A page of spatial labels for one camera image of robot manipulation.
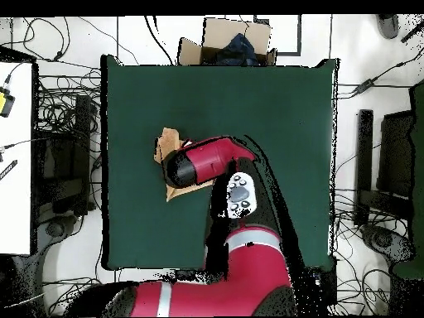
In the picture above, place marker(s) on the black rectangular box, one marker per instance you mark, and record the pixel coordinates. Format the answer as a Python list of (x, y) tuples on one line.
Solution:
[(329, 285)]

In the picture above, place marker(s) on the tan terry towel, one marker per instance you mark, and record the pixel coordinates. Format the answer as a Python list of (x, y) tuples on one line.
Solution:
[(169, 139)]

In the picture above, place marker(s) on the white desk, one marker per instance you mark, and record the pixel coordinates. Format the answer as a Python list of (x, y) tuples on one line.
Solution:
[(15, 198)]

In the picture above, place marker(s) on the black equipment stand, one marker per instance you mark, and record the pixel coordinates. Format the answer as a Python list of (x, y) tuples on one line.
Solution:
[(81, 132)]

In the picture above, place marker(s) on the yellow and black device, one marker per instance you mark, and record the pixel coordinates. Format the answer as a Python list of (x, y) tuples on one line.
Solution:
[(5, 103)]

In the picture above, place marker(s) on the black upright bar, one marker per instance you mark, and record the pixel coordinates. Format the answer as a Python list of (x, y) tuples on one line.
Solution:
[(364, 149)]

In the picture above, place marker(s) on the brown cardboard box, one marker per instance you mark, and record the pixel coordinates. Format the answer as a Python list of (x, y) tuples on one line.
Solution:
[(222, 33)]

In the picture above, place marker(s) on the black ruler strip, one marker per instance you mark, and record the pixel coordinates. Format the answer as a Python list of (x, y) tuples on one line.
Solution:
[(8, 170)]

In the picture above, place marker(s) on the dark blue garment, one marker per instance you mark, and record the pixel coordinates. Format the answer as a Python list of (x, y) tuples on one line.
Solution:
[(238, 49)]

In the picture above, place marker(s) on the black power adapter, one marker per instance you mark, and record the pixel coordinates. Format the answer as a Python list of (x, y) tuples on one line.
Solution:
[(364, 85)]

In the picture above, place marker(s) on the grey rounded object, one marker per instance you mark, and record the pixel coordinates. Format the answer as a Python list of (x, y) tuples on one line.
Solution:
[(388, 26)]

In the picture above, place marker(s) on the grey pedestal leg foot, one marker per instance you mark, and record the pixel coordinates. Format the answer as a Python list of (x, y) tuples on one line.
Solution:
[(381, 238), (56, 228)]

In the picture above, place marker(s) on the dark green table cloth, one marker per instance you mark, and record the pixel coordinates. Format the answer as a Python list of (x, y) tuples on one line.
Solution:
[(265, 116)]

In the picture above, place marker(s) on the dark green fabric cover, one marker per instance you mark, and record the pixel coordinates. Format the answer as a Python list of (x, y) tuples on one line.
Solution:
[(418, 165)]

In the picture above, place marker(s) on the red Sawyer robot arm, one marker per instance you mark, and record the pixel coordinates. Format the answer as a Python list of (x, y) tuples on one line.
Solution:
[(248, 265)]

